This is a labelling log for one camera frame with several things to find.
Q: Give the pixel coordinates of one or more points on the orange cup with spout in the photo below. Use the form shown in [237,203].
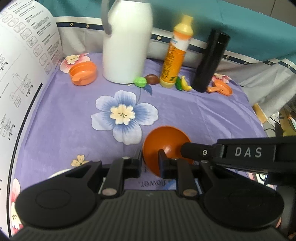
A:
[83,73]

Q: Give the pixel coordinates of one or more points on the red orange small bowl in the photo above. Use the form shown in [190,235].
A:
[167,138]

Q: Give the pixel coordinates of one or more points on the brown toy chestnut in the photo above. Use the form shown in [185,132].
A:
[152,79]

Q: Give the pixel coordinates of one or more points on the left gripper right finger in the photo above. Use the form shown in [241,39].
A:
[180,171]

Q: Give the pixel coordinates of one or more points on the orange yellow detergent bottle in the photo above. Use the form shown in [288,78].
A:
[177,49]

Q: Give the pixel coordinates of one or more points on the white round plate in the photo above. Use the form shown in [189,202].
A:
[58,173]

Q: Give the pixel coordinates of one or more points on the purple floral tablecloth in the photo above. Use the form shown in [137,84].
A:
[62,136]

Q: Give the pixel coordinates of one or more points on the green toy vegetable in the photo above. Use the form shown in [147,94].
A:
[140,82]

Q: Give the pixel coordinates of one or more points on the toy banana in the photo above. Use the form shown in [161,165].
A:
[185,86]

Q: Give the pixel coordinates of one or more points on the black thermos flask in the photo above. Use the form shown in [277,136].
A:
[214,52]

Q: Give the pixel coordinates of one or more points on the white thermos jug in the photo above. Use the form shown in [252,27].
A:
[127,29]

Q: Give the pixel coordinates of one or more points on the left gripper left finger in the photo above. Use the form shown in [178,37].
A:
[117,172]

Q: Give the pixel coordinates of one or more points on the orange toy pan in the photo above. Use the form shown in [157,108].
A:
[220,87]

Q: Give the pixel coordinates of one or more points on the teal fabric cover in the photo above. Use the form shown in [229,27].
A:
[251,34]

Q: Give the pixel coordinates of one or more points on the green toy cucumber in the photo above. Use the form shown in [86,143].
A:
[178,84]

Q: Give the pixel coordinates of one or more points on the white instruction sheet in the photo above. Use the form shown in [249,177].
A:
[30,52]

